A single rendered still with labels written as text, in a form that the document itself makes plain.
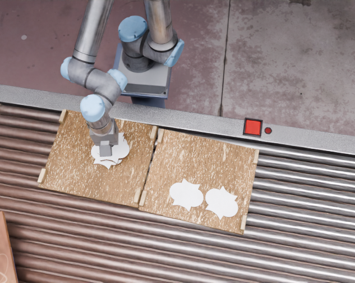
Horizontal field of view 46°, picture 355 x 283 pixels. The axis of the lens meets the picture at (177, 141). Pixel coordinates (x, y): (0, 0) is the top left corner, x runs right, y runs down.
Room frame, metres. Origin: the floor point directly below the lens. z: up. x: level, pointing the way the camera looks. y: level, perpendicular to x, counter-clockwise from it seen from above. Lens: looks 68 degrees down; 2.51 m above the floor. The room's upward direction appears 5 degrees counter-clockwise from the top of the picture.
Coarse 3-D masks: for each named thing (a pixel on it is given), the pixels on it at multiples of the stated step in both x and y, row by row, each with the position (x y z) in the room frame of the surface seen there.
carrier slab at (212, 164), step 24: (168, 144) 0.63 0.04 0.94; (192, 144) 0.62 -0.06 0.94; (216, 144) 0.61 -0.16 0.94; (168, 168) 0.53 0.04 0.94; (192, 168) 0.52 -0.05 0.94; (216, 168) 0.51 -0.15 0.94; (240, 168) 0.50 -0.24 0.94; (168, 192) 0.43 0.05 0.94; (240, 192) 0.41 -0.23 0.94; (168, 216) 0.34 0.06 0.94; (192, 216) 0.33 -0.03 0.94; (216, 216) 0.32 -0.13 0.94; (240, 216) 0.31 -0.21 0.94
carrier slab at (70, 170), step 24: (72, 120) 0.78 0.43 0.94; (120, 120) 0.76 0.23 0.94; (72, 144) 0.67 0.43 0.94; (144, 144) 0.64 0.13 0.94; (48, 168) 0.57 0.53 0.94; (72, 168) 0.56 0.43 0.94; (96, 168) 0.55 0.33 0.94; (120, 168) 0.54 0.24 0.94; (144, 168) 0.54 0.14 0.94; (72, 192) 0.46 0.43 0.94; (96, 192) 0.46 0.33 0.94; (120, 192) 0.45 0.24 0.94
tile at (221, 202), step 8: (208, 192) 0.41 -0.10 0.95; (216, 192) 0.41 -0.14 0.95; (224, 192) 0.41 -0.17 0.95; (208, 200) 0.38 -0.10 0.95; (216, 200) 0.38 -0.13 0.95; (224, 200) 0.38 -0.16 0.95; (232, 200) 0.37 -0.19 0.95; (208, 208) 0.35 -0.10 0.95; (216, 208) 0.35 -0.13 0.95; (224, 208) 0.35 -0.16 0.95; (232, 208) 0.34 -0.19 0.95; (224, 216) 0.32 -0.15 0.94; (232, 216) 0.31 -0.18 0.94
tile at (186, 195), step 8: (176, 184) 0.46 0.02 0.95; (184, 184) 0.45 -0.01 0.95; (192, 184) 0.45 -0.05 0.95; (176, 192) 0.42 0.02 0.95; (184, 192) 0.42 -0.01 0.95; (192, 192) 0.42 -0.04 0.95; (200, 192) 0.42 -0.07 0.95; (176, 200) 0.39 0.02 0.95; (184, 200) 0.39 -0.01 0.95; (192, 200) 0.39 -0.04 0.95; (200, 200) 0.38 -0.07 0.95
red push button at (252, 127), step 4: (248, 120) 0.71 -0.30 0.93; (248, 124) 0.69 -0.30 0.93; (252, 124) 0.69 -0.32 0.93; (256, 124) 0.69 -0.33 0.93; (260, 124) 0.69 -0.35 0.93; (248, 128) 0.67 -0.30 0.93; (252, 128) 0.67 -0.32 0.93; (256, 128) 0.67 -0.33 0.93; (248, 132) 0.66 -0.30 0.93; (252, 132) 0.66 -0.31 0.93; (256, 132) 0.65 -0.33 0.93
